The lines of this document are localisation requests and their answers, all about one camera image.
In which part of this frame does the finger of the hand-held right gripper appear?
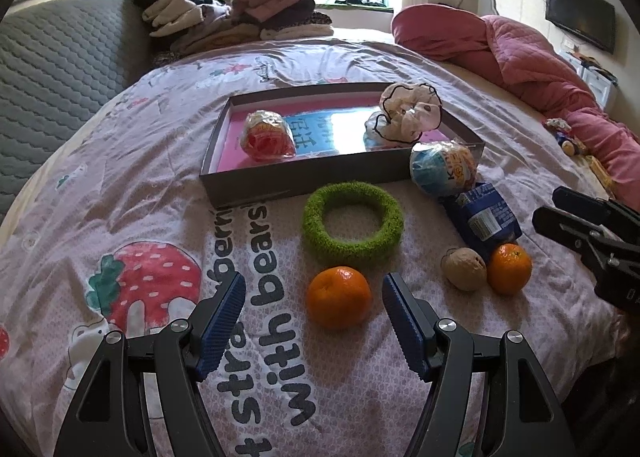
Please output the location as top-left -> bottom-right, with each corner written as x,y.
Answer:
551,185 -> 640,238
531,206 -> 640,284

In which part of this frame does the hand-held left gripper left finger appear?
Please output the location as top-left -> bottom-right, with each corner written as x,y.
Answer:
52,272 -> 248,457

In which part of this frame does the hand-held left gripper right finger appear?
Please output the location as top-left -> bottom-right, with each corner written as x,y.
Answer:
381,272 -> 583,457

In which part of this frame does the small orange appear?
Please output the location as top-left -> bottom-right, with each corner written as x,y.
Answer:
486,243 -> 533,296

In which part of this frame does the large orange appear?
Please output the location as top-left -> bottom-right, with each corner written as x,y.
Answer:
306,266 -> 373,330

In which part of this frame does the walnut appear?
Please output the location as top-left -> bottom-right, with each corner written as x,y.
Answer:
440,247 -> 488,292

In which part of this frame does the green fuzzy ring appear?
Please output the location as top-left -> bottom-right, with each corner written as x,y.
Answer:
301,181 -> 405,267

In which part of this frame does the grey cardboard tray box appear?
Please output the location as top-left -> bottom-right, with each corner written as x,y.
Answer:
199,82 -> 487,210

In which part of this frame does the small penguin toy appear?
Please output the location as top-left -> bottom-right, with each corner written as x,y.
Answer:
555,132 -> 588,158

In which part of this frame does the blue snack packet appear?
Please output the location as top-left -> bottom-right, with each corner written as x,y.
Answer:
445,182 -> 522,250

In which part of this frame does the clear storage box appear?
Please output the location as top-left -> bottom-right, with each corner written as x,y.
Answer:
575,54 -> 618,108

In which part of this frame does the blue wrapped egg toy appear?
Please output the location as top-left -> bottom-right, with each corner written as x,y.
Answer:
410,141 -> 478,196

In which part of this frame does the pink quilt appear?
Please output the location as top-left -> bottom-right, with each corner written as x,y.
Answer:
391,4 -> 640,198

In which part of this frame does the strawberry printed bedsheet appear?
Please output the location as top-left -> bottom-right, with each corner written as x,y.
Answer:
0,37 -> 631,457

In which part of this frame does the white black-edged scrunchie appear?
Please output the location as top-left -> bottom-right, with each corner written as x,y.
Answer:
377,83 -> 443,144

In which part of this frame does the red wrapped egg toy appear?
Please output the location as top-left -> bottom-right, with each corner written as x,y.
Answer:
240,110 -> 297,161

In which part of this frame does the clear plastic bag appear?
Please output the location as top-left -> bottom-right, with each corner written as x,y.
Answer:
364,112 -> 401,150

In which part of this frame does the pink picture book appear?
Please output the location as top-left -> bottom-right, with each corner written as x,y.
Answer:
215,104 -> 451,172

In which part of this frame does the grey quilted headboard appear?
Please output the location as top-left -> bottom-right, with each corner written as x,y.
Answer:
0,0 -> 156,218

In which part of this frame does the pile of folded clothes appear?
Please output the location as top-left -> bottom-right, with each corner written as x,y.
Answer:
132,0 -> 335,58

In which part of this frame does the black wall television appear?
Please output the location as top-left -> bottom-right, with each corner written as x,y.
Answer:
545,0 -> 617,55

